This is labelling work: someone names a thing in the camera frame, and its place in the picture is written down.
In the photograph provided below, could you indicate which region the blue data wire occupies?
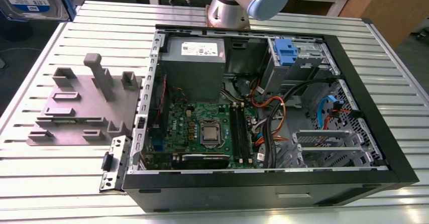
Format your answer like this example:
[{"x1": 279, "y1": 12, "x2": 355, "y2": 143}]
[{"x1": 317, "y1": 94, "x2": 347, "y2": 131}]

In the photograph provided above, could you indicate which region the orange red yellow power wire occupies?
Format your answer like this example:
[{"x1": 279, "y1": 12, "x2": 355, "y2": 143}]
[{"x1": 250, "y1": 95, "x2": 365, "y2": 157}]

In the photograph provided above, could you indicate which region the metal disk bay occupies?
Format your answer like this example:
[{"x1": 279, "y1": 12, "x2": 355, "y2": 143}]
[{"x1": 292, "y1": 130, "x2": 379, "y2": 169}]

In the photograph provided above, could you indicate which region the green motherboard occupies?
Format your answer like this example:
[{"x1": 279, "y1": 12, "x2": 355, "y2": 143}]
[{"x1": 144, "y1": 102, "x2": 266, "y2": 171}]

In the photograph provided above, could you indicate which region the grey power supply unit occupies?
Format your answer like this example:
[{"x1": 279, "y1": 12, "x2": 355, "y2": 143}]
[{"x1": 157, "y1": 37, "x2": 226, "y2": 104}]

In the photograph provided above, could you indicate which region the silver CPU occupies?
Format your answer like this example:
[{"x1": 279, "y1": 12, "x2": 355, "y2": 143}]
[{"x1": 202, "y1": 126, "x2": 220, "y2": 141}]

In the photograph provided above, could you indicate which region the metal CPU socket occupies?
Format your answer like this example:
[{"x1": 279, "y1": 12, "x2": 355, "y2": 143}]
[{"x1": 200, "y1": 120, "x2": 226, "y2": 149}]

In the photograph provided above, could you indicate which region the black RAM slot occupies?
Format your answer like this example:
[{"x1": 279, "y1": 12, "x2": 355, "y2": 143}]
[
  {"x1": 234, "y1": 102, "x2": 248, "y2": 163},
  {"x1": 237, "y1": 102, "x2": 250, "y2": 163},
  {"x1": 241, "y1": 102, "x2": 254, "y2": 163},
  {"x1": 230, "y1": 102, "x2": 244, "y2": 163}
]

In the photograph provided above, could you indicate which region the black graphics card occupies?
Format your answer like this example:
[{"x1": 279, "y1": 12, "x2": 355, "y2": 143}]
[{"x1": 173, "y1": 153, "x2": 233, "y2": 170}]

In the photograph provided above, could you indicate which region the blue expansion slot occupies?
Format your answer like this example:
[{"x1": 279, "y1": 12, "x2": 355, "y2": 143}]
[{"x1": 152, "y1": 137, "x2": 168, "y2": 153}]

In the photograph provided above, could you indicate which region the metal optical drive cage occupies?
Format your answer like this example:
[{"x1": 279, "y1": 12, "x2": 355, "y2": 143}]
[{"x1": 261, "y1": 37, "x2": 340, "y2": 94}]

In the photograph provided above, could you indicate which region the blue drive latch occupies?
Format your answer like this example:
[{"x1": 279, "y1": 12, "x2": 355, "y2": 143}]
[{"x1": 273, "y1": 38, "x2": 300, "y2": 66}]

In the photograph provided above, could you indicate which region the black open PC case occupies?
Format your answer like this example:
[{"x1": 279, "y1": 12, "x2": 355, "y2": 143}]
[{"x1": 121, "y1": 24, "x2": 420, "y2": 212}]

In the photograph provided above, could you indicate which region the grey parts rack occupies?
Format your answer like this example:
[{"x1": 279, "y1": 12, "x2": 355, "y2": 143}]
[{"x1": 26, "y1": 53, "x2": 142, "y2": 147}]

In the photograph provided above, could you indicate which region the green RAM stick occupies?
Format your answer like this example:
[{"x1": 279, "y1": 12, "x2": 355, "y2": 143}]
[{"x1": 50, "y1": 118, "x2": 102, "y2": 124}]

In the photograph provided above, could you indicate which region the brown wooden cabinet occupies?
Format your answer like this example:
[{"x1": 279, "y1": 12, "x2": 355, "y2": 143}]
[{"x1": 339, "y1": 0, "x2": 429, "y2": 49}]

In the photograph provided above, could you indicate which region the yellow black wire bundle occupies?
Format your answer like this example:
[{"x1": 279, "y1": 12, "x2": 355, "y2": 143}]
[{"x1": 221, "y1": 88, "x2": 252, "y2": 103}]

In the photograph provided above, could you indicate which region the black cable bundle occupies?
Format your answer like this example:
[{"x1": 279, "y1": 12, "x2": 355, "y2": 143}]
[{"x1": 261, "y1": 78, "x2": 336, "y2": 169}]

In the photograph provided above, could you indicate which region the metal card retention bracket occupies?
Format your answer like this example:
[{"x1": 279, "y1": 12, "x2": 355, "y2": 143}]
[{"x1": 99, "y1": 135, "x2": 134, "y2": 193}]

